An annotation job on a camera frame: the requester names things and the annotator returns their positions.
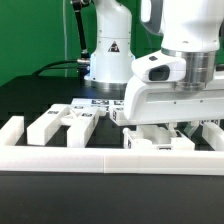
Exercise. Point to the white marker sheet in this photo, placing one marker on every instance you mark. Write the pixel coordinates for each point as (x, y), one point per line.
(101, 103)

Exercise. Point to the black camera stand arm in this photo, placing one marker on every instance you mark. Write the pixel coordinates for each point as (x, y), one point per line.
(77, 6)

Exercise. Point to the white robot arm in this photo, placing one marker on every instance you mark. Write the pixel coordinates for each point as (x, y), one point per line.
(185, 25)

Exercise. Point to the white chair back piece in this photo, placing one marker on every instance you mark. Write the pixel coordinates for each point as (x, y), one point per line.
(81, 122)

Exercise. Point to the white U-shaped fence frame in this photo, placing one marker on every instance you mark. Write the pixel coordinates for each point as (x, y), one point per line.
(60, 159)

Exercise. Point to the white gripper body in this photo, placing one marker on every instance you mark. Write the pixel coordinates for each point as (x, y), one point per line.
(174, 87)

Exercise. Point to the white chair seat piece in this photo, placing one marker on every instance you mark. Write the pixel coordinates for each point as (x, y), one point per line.
(153, 137)

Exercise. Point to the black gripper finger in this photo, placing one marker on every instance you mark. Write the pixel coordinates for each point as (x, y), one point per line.
(191, 128)
(171, 127)

